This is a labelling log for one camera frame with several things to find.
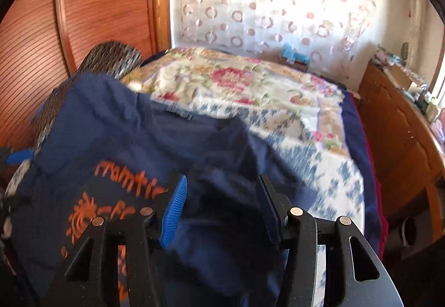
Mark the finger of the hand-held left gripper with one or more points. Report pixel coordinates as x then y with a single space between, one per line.
21 155

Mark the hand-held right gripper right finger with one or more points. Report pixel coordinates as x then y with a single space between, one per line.
274 215

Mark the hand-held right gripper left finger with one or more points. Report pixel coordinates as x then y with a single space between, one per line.
173 215

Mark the navy shirt with orange print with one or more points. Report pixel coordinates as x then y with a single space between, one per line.
208 140

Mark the blue floral white bedspread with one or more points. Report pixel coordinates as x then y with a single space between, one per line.
333 175

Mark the navy blanket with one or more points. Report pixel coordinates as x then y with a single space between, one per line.
353 119

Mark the dark patterned bolster cushion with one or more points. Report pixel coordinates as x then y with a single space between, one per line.
107 60

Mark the pink floral quilt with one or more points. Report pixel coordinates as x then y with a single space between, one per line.
226 81

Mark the wooden cabinet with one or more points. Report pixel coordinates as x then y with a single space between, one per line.
393 126

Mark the small cardboard box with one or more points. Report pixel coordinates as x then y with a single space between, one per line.
299 66

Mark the open cardboard box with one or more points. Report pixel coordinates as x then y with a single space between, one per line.
399 77

